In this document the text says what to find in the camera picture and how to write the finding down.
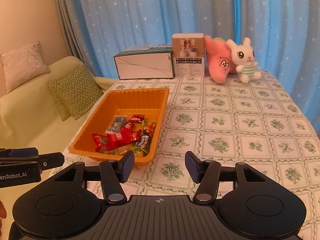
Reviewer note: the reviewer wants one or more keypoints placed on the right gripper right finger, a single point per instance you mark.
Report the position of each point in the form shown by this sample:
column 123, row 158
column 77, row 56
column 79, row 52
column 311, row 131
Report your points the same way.
column 208, row 174

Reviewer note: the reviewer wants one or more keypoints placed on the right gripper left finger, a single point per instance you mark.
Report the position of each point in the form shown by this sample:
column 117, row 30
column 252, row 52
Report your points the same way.
column 111, row 173

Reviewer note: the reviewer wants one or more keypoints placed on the finger of the black left gripper seen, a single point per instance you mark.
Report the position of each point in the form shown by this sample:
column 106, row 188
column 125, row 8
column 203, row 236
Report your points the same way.
column 49, row 160

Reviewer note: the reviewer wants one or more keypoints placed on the green brown candy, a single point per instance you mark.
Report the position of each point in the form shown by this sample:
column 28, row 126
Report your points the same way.
column 113, row 152

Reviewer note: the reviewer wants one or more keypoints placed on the clear tan candy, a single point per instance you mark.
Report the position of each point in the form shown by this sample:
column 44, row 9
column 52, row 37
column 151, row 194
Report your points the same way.
column 123, row 150

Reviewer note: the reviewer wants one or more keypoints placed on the large red snack packet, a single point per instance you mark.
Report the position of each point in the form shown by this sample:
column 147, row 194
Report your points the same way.
column 119, row 139

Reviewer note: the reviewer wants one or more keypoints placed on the red jujube candy packet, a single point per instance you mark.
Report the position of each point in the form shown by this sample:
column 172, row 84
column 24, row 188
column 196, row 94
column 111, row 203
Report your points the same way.
column 101, row 142

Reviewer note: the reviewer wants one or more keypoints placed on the yellow candy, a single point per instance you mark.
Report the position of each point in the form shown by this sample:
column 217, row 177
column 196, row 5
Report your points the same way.
column 138, row 151

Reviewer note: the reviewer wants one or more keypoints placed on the dark chocolate bar packet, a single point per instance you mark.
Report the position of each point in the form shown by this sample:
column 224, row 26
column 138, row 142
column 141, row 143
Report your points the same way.
column 144, row 142

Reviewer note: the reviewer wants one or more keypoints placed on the small red candy packet two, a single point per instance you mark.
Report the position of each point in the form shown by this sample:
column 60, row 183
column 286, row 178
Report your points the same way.
column 135, row 136

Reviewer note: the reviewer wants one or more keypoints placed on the small dark red candy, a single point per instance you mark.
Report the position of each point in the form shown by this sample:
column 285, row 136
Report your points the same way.
column 129, row 126

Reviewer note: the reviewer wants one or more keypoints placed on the colourful nut snack packet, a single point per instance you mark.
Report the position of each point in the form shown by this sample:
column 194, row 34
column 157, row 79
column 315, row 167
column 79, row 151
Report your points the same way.
column 149, row 129

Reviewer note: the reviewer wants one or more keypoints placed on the small red candy packet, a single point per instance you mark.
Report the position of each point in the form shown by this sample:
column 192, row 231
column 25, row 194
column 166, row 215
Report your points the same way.
column 137, row 118

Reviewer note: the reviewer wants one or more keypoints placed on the left hand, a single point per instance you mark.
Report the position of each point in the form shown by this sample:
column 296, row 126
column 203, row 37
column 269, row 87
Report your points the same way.
column 3, row 212

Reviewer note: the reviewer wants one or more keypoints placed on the light green sofa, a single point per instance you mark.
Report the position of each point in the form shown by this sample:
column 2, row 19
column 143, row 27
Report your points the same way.
column 29, row 115

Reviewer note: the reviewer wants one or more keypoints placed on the orange plastic tray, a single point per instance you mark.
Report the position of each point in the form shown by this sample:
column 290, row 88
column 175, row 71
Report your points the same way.
column 151, row 102

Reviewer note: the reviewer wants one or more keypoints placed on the floral checked tablecloth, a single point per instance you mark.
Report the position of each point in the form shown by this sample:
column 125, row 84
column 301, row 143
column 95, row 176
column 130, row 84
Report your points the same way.
column 256, row 123

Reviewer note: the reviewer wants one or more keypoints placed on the green zigzag cushion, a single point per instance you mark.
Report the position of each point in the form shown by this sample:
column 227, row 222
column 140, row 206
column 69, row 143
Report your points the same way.
column 74, row 93

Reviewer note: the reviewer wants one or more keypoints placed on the beige cushion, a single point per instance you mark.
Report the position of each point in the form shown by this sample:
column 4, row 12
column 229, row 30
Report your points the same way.
column 22, row 65

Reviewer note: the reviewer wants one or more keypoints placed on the pink star plush toy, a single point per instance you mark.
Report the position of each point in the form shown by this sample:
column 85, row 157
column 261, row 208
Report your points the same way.
column 219, row 59

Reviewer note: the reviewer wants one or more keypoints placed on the white flat cardboard box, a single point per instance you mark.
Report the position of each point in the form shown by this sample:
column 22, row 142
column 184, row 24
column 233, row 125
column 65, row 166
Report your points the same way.
column 151, row 61

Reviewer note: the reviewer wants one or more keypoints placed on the beige product box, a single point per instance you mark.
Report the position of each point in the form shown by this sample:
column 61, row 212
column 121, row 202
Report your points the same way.
column 188, row 54

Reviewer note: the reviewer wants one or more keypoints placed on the white bunny plush toy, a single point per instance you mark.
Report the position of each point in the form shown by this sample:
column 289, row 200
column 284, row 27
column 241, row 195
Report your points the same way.
column 244, row 59

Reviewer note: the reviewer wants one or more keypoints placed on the blue star curtain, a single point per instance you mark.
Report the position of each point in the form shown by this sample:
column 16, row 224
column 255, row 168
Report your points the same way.
column 284, row 34

